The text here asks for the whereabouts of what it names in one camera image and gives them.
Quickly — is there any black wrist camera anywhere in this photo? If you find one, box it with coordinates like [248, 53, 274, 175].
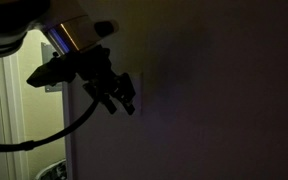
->
[26, 52, 78, 89]

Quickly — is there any patterned laundry basket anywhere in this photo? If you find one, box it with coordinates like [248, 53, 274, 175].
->
[33, 159, 68, 180]

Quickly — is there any grey wall panel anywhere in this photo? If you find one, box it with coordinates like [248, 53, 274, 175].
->
[40, 42, 64, 93]

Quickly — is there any white light switch plate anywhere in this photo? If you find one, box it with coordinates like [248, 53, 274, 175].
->
[112, 71, 144, 117]

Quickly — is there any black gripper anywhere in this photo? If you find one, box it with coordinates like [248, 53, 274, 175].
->
[74, 44, 137, 117]

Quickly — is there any white door frame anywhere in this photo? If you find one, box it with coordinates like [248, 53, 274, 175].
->
[0, 53, 29, 180]

